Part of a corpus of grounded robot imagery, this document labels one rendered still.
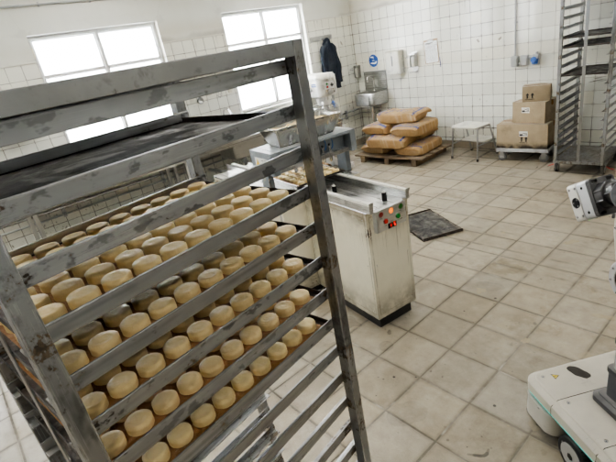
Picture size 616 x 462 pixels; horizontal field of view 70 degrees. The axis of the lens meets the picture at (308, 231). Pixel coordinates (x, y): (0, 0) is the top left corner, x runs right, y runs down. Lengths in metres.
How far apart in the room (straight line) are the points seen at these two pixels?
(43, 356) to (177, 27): 5.60
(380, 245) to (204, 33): 4.28
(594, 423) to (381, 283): 1.32
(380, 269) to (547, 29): 4.22
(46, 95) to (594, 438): 2.04
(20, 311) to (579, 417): 2.00
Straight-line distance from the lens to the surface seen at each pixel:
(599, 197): 1.60
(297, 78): 0.93
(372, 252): 2.72
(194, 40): 6.19
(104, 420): 0.82
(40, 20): 5.63
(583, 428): 2.17
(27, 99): 0.65
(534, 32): 6.36
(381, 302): 2.91
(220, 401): 1.02
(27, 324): 0.68
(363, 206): 2.61
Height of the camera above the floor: 1.81
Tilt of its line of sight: 23 degrees down
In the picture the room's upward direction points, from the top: 11 degrees counter-clockwise
